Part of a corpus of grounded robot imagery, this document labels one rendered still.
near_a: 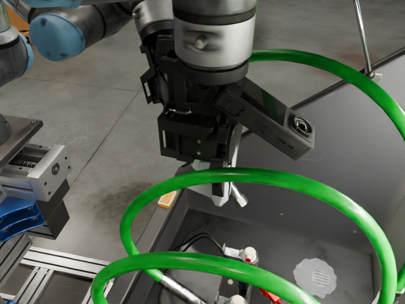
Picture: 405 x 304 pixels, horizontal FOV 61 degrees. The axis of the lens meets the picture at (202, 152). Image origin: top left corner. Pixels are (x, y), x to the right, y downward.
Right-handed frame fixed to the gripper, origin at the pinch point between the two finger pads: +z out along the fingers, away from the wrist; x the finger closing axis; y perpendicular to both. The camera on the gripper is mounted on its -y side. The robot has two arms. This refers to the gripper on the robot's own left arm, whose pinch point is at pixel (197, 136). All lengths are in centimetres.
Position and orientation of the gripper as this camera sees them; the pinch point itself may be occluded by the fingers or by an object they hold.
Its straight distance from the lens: 58.3
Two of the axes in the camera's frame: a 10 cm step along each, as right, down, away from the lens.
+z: 2.8, 9.6, -0.5
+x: -7.8, 2.0, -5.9
